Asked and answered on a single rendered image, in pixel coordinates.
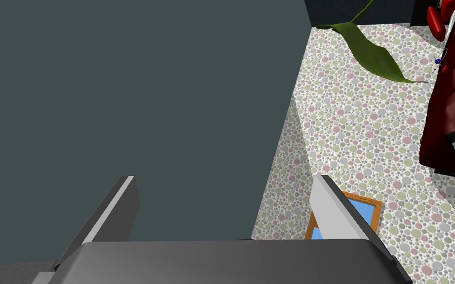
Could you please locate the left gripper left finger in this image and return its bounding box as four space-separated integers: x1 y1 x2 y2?
61 175 141 264

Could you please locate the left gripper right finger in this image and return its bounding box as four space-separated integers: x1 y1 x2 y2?
309 174 390 253

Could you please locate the orange framed blue picture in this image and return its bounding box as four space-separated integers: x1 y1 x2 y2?
304 191 383 241

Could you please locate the green plant leaf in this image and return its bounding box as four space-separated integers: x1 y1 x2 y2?
316 0 431 84

